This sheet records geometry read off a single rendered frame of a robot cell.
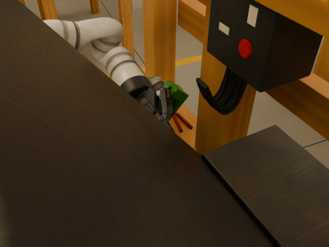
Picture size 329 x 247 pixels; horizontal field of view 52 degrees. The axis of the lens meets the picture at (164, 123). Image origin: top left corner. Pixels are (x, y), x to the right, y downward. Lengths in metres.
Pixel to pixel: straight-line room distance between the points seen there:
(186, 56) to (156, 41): 2.24
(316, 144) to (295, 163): 2.01
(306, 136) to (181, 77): 1.18
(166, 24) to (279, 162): 0.72
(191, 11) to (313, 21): 0.69
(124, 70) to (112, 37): 0.11
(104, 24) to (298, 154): 0.51
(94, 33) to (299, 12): 0.48
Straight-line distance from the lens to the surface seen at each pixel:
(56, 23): 0.80
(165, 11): 1.19
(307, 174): 0.65
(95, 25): 0.83
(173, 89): 0.96
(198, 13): 1.09
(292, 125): 2.76
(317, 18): 0.47
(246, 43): 0.60
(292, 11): 0.50
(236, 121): 0.96
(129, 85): 0.72
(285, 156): 0.66
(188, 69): 3.23
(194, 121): 1.26
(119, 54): 0.79
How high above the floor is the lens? 1.69
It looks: 41 degrees down
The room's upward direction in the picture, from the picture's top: straight up
